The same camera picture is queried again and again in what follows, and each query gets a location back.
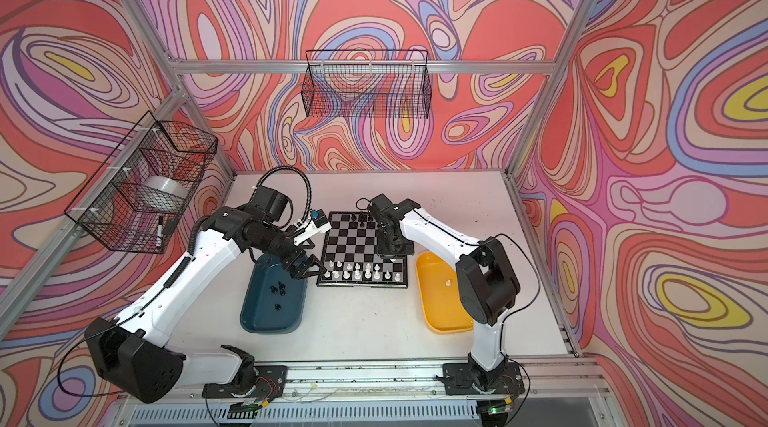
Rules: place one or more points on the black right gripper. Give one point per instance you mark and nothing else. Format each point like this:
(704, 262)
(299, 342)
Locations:
(386, 253)

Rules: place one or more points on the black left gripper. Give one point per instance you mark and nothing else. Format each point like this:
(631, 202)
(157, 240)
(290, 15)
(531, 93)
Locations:
(301, 271)

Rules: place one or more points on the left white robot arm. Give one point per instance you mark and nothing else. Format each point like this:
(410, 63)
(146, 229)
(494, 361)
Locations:
(133, 351)

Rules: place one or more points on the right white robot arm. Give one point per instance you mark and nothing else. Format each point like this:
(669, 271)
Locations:
(487, 283)

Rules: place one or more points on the black pieces in teal tray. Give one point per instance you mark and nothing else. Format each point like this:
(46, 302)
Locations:
(278, 292)

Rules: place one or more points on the black white chess board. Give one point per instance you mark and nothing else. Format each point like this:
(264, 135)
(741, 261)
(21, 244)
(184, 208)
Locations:
(350, 255)

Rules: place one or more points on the teal plastic tray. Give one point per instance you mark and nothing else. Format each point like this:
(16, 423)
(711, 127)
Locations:
(258, 315)

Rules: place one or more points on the yellow plastic tray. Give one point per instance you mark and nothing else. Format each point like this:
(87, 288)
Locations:
(441, 306)

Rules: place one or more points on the black marker in basket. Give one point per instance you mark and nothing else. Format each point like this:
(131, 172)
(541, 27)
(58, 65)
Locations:
(159, 234)

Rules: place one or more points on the silver tape roll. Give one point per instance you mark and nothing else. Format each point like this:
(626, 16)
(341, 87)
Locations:
(166, 185)

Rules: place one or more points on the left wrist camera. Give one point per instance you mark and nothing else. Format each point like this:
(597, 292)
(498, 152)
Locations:
(316, 223)

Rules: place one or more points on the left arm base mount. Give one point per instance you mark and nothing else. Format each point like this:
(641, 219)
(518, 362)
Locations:
(265, 382)

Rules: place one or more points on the black wire basket back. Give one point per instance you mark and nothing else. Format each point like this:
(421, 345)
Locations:
(367, 83)

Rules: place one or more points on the black wire basket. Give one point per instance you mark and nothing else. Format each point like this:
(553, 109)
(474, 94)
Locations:
(367, 83)
(116, 210)

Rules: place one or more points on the black wire basket left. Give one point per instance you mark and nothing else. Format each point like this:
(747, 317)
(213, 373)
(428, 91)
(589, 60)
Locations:
(116, 210)

